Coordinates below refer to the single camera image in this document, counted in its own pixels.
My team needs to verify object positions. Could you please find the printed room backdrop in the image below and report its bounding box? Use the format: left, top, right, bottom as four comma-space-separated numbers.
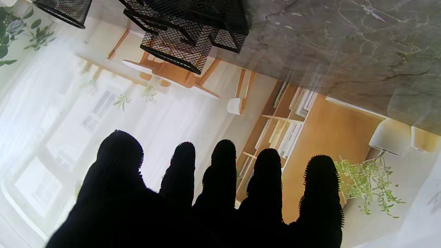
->
0, 0, 441, 248

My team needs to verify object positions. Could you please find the black mesh desk organizer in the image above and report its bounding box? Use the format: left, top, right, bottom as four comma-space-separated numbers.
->
119, 0, 251, 75

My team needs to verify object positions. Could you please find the black mesh pen cup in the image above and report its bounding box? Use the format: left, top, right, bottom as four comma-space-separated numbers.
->
33, 0, 93, 29

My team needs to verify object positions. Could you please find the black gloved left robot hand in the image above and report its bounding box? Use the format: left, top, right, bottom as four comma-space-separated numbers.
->
45, 130, 345, 248

